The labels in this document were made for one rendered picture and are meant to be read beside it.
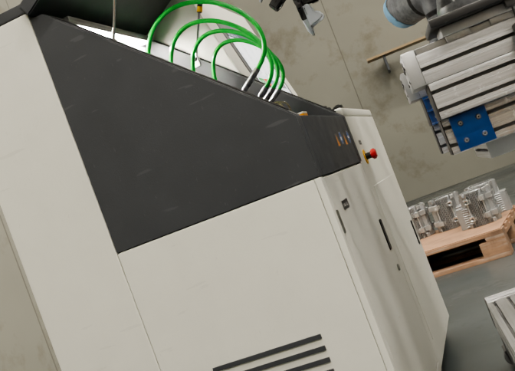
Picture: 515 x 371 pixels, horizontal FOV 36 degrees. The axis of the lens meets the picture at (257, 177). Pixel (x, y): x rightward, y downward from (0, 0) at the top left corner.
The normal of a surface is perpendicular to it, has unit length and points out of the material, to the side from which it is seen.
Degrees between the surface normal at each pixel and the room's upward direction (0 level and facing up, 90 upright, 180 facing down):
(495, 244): 90
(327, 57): 90
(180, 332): 90
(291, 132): 90
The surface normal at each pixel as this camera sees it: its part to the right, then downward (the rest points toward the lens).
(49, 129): -0.27, 0.07
